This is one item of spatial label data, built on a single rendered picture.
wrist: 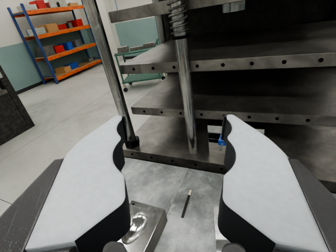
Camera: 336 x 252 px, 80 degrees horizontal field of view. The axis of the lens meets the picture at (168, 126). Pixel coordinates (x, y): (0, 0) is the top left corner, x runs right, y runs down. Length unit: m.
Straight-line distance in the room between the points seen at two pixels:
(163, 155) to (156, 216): 0.47
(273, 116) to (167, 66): 0.54
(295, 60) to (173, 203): 0.74
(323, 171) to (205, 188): 0.53
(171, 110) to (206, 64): 0.32
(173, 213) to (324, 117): 0.72
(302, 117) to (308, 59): 0.24
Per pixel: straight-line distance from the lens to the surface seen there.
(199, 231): 0.84
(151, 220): 0.81
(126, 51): 4.65
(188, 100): 0.99
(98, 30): 1.10
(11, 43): 7.71
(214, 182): 0.98
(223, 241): 0.70
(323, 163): 1.19
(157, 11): 1.02
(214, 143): 1.13
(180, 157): 1.15
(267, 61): 0.92
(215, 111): 1.03
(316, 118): 1.03
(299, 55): 0.92
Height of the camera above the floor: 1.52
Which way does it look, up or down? 30 degrees down
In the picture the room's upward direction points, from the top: 11 degrees counter-clockwise
